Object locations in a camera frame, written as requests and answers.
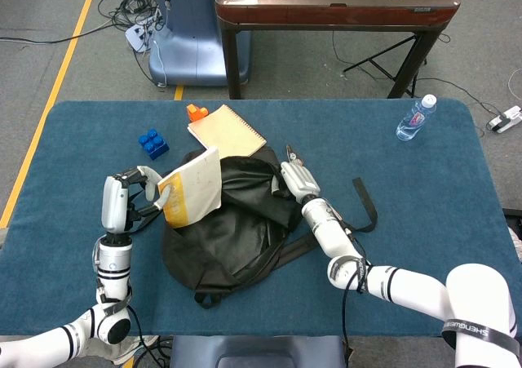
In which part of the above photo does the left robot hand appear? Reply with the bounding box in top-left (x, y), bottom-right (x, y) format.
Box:
top-left (100, 165), bottom-right (172, 235)

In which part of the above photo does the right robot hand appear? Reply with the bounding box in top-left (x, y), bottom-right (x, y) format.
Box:
top-left (271, 161), bottom-right (322, 205)

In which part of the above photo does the black fabric backpack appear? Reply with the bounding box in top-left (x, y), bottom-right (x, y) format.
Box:
top-left (130, 145), bottom-right (378, 310)

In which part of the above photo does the white and orange book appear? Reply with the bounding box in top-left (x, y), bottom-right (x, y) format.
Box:
top-left (157, 146), bottom-right (223, 228)

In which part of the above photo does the small brown hair clip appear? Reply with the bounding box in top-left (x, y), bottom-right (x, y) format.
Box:
top-left (285, 144), bottom-right (305, 168)

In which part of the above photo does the blue toy building brick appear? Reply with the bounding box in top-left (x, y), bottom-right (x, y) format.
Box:
top-left (138, 128), bottom-right (170, 161)

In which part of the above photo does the beige spiral notebook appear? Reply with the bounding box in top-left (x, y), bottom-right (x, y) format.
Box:
top-left (187, 104), bottom-right (268, 160)

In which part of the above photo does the orange toy building brick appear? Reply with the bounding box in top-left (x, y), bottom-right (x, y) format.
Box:
top-left (186, 104), bottom-right (209, 123)

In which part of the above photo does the clear plastic water bottle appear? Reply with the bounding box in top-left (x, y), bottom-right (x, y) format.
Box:
top-left (395, 94), bottom-right (438, 142)

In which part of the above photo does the blue felt table cloth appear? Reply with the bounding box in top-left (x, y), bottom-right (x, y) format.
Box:
top-left (0, 98), bottom-right (517, 339)

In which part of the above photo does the brown mahjong table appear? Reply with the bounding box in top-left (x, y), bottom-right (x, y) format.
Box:
top-left (215, 0), bottom-right (462, 100)

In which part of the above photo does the white power strip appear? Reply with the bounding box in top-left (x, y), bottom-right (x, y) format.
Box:
top-left (487, 105), bottom-right (522, 135)
top-left (124, 16), bottom-right (164, 53)

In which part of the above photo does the blue-grey robot torso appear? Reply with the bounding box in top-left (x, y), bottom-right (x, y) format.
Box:
top-left (169, 335), bottom-right (347, 368)

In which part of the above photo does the blue-grey machine pedestal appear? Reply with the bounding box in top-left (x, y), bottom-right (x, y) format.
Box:
top-left (148, 0), bottom-right (252, 87)

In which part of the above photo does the black floor cable tangle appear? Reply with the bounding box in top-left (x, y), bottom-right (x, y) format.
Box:
top-left (104, 0), bottom-right (164, 30)

